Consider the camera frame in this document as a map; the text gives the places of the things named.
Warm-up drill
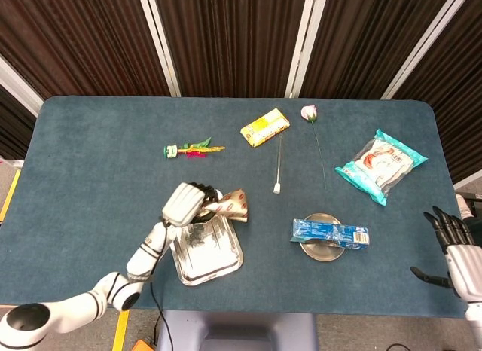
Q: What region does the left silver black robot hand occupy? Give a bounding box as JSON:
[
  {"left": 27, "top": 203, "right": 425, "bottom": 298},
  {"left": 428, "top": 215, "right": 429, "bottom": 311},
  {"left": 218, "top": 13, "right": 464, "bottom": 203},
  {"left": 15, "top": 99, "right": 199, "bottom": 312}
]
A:
[{"left": 161, "top": 182, "right": 224, "bottom": 227}]

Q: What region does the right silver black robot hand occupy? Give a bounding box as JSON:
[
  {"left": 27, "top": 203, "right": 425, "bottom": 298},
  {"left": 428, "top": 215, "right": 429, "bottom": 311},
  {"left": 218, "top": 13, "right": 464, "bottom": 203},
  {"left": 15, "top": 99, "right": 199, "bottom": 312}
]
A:
[{"left": 409, "top": 206, "right": 482, "bottom": 304}]

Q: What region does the gold red snack bag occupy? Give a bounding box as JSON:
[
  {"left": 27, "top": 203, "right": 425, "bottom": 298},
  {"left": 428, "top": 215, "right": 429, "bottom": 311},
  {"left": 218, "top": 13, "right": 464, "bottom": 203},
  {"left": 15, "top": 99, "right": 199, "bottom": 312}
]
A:
[{"left": 203, "top": 188, "right": 250, "bottom": 224}]

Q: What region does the blue snack package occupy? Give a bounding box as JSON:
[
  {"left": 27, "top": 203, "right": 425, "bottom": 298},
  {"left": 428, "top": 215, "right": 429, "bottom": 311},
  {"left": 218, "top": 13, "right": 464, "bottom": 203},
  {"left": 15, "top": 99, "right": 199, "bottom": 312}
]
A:
[{"left": 289, "top": 218, "right": 371, "bottom": 250}]

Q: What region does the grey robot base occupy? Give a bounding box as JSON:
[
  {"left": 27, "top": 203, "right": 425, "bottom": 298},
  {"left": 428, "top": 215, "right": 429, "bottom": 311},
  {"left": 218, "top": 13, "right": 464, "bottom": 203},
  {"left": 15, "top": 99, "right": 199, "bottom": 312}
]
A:
[{"left": 156, "top": 311, "right": 318, "bottom": 351}]

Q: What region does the feather shuttlecock green base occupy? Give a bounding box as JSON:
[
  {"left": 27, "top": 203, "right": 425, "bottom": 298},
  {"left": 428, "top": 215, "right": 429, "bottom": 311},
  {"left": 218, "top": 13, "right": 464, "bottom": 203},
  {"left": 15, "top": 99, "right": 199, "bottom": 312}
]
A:
[{"left": 163, "top": 136, "right": 227, "bottom": 161}]

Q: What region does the rectangular steel tray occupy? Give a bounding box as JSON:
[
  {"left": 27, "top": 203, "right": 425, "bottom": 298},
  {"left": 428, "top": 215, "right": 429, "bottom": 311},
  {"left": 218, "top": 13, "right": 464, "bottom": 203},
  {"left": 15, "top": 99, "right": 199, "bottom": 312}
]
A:
[{"left": 169, "top": 215, "right": 245, "bottom": 288}]

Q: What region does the blue felt table cover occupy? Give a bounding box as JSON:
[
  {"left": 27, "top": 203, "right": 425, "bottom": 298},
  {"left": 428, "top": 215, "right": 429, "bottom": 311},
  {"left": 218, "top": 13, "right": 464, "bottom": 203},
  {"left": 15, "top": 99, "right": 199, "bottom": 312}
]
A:
[{"left": 0, "top": 96, "right": 470, "bottom": 320}]

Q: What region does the glass tube white cap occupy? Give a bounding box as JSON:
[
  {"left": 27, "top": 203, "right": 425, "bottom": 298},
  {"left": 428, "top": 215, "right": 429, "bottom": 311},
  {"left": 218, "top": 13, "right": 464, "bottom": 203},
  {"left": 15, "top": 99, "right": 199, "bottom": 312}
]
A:
[{"left": 273, "top": 134, "right": 285, "bottom": 195}]

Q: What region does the yellow snack pack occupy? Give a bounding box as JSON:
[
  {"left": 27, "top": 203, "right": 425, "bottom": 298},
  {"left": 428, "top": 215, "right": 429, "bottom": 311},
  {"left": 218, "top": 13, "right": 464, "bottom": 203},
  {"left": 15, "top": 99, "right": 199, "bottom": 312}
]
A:
[{"left": 239, "top": 108, "right": 291, "bottom": 148}]

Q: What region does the teal clear snack bag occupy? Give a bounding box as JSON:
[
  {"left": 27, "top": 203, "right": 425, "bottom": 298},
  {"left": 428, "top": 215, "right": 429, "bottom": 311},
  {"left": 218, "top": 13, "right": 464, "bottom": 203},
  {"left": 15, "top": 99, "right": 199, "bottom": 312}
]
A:
[{"left": 334, "top": 128, "right": 429, "bottom": 208}]

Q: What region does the round steel plate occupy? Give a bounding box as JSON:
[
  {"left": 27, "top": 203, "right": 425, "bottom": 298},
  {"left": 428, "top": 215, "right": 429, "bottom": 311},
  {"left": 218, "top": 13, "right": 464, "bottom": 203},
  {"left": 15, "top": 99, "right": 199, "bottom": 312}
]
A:
[{"left": 300, "top": 212, "right": 346, "bottom": 263}]

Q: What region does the orange floor object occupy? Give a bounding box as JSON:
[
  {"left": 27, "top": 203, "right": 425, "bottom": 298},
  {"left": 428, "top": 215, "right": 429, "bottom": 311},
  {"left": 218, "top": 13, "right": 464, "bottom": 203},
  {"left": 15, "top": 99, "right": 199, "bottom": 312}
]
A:
[{"left": 130, "top": 338, "right": 160, "bottom": 351}]

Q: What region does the pink artificial rose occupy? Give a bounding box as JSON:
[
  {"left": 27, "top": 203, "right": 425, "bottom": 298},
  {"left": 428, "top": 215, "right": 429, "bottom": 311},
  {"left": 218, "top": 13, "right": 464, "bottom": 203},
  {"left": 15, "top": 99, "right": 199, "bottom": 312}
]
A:
[{"left": 300, "top": 105, "right": 328, "bottom": 191}]

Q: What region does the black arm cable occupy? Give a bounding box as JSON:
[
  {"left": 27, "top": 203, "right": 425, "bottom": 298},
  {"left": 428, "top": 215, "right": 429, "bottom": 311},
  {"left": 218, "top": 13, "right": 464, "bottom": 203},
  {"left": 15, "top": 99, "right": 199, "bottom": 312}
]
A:
[{"left": 149, "top": 281, "right": 174, "bottom": 351}]

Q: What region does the brown partition panel white frame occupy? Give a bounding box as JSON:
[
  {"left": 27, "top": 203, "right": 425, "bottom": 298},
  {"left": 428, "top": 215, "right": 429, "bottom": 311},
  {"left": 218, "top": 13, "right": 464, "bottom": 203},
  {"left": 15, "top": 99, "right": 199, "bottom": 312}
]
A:
[
  {"left": 285, "top": 0, "right": 471, "bottom": 100},
  {"left": 382, "top": 0, "right": 482, "bottom": 191},
  {"left": 137, "top": 0, "right": 329, "bottom": 99},
  {"left": 0, "top": 0, "right": 182, "bottom": 100},
  {"left": 0, "top": 56, "right": 44, "bottom": 160}
]

